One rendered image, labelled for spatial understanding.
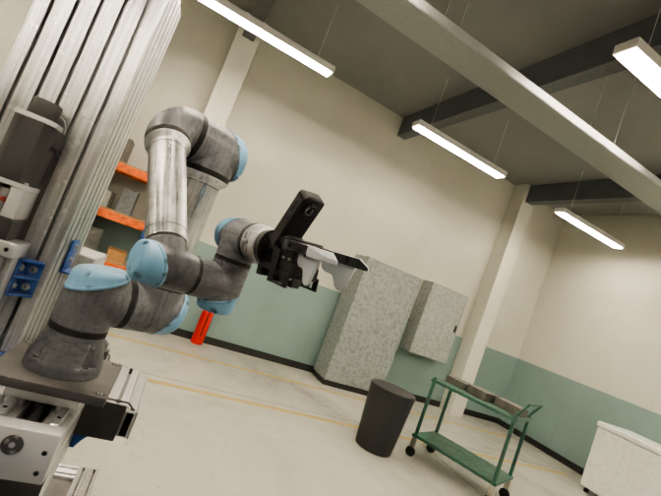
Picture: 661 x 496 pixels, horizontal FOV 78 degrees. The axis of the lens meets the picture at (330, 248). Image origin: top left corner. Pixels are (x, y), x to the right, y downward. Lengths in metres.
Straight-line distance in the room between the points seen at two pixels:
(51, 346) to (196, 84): 5.30
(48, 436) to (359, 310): 5.38
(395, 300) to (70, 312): 5.63
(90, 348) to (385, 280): 5.42
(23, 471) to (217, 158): 0.71
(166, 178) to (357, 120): 5.88
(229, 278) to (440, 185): 6.65
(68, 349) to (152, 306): 0.18
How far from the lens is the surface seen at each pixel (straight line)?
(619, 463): 6.89
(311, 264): 0.61
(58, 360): 1.02
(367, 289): 6.07
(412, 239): 7.01
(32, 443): 0.94
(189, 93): 6.06
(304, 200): 0.67
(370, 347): 6.31
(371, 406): 4.37
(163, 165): 0.90
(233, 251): 0.81
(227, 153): 1.05
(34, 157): 1.13
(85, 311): 1.00
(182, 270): 0.76
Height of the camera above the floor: 1.42
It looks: 4 degrees up
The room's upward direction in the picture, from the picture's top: 21 degrees clockwise
